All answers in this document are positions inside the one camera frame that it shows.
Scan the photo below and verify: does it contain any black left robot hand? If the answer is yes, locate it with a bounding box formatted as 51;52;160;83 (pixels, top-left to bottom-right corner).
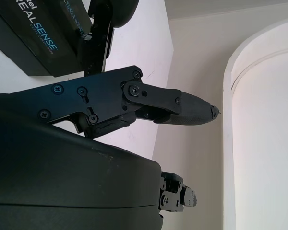
77;0;139;77

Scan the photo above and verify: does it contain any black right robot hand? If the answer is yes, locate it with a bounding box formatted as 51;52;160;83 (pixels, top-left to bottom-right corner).
0;65;221;230

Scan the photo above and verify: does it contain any black RealSense box lid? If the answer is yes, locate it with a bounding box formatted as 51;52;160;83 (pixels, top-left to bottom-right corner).
0;0;93;78

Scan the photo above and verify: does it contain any white rounded panel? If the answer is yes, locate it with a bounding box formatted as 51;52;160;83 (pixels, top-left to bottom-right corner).
222;18;288;230

